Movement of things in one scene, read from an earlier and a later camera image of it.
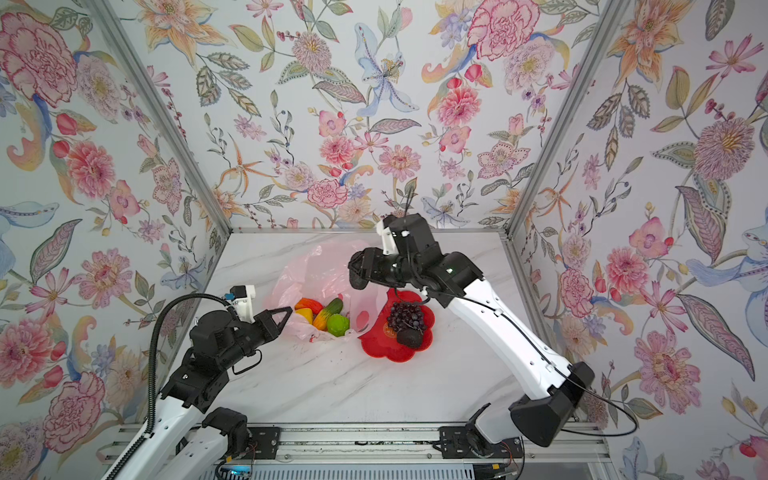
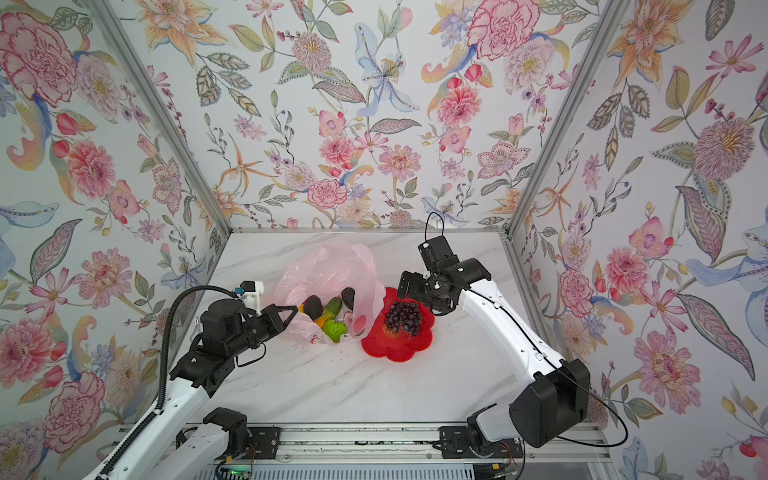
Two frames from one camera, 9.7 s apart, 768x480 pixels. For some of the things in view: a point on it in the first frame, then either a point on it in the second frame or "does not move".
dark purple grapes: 406,315 does not move
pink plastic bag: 320,271 does not move
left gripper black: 264,321 does not move
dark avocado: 410,337 -> 348,294
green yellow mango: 321,319 does not move
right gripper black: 374,269 -> 418,283
